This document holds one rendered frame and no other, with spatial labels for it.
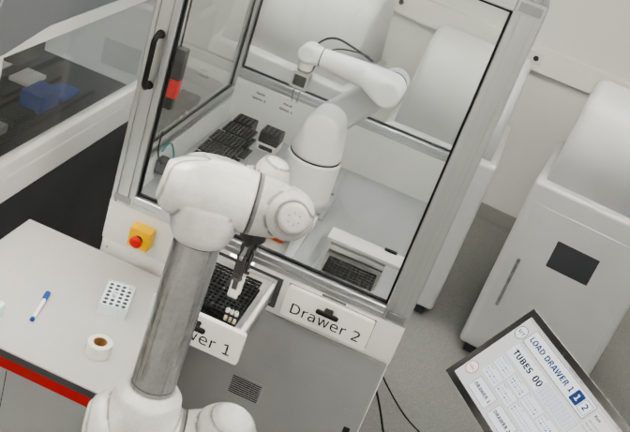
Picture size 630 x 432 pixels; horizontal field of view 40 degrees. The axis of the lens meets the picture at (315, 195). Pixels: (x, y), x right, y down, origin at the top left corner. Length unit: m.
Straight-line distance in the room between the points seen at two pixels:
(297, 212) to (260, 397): 1.38
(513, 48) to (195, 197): 1.00
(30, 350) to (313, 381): 0.92
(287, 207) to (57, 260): 1.28
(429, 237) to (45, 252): 1.21
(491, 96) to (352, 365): 0.99
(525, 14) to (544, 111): 3.31
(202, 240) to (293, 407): 1.31
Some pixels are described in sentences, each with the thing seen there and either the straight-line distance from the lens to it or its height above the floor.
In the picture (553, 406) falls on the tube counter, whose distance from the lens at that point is 2.41.
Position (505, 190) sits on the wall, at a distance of 5.79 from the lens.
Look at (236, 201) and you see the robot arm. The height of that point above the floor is 1.58.
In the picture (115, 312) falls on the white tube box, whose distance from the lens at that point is 2.66.
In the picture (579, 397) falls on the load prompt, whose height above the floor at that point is 1.16.
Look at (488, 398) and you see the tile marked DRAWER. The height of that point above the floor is 1.01.
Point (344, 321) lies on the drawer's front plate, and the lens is 2.72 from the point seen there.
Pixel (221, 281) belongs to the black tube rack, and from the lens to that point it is 2.74.
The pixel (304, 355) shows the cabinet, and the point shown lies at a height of 0.70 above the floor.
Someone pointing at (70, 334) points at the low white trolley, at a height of 0.76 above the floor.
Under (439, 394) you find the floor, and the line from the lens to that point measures 4.14.
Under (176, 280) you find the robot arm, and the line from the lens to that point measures 1.83.
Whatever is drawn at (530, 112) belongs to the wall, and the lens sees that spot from 5.61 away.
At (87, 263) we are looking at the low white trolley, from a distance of 2.86.
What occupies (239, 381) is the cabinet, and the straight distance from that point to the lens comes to 2.99.
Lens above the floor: 2.41
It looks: 27 degrees down
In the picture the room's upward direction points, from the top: 20 degrees clockwise
